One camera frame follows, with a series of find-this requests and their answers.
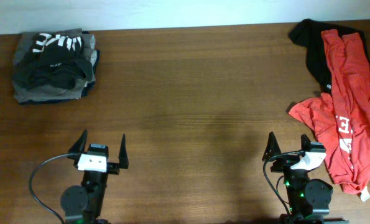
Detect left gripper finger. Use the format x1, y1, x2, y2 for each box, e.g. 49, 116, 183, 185
118, 134, 129, 169
68, 129, 88, 154

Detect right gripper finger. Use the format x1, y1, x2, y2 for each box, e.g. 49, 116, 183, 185
262, 131, 281, 161
301, 134, 311, 152

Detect dark green t-shirt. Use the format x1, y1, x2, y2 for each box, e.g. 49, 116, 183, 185
12, 31, 95, 90

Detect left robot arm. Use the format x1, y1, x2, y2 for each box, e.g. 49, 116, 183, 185
60, 130, 129, 224

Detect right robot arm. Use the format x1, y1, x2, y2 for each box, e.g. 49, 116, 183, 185
262, 132, 333, 224

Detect red t-shirt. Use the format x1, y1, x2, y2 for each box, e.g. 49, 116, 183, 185
289, 29, 370, 202

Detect folded grey-brown garment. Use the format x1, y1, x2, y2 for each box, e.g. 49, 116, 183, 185
12, 29, 100, 105

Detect black garment under red shirt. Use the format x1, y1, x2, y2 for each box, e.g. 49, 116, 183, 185
288, 19, 369, 94

